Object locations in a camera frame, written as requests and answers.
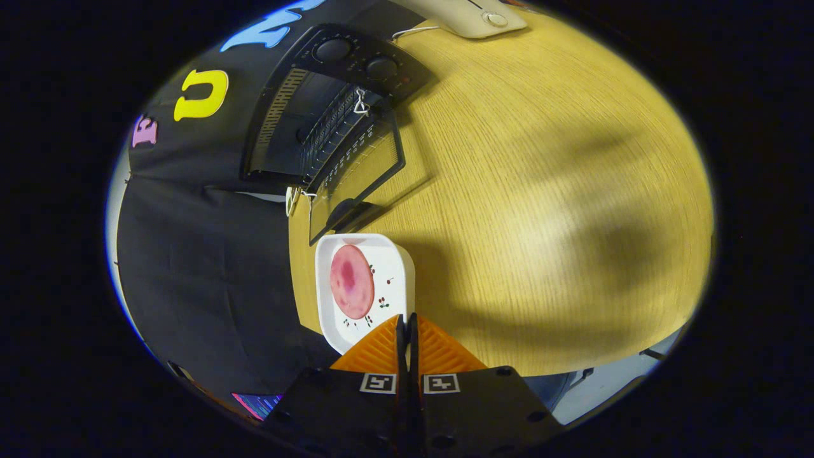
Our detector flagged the white pop-up toaster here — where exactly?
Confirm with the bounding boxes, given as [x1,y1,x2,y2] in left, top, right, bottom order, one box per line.
[407,0,528,40]

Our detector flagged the white square cherry-print plate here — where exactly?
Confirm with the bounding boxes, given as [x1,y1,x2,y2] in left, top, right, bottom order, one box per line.
[315,233,416,355]

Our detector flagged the black backdrop cloth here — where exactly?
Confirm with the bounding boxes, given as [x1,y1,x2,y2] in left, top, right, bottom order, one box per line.
[116,0,408,408]

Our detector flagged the white toaster power cable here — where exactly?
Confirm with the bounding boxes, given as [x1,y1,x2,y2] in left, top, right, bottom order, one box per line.
[391,24,443,40]

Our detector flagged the pink blue lit panel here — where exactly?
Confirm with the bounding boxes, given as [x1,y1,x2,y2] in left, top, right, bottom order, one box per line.
[231,392,282,422]

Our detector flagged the toaster oven wire rack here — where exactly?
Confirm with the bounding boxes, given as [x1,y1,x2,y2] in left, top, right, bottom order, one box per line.
[299,86,382,185]

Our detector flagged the black toaster oven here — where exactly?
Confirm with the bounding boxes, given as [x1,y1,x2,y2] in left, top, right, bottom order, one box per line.
[240,24,436,246]

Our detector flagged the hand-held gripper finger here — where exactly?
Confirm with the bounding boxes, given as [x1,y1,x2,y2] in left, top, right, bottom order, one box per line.
[408,312,563,455]
[264,313,408,458]

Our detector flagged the pink ham slice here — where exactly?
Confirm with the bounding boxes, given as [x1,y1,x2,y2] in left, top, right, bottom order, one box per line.
[329,244,375,320]

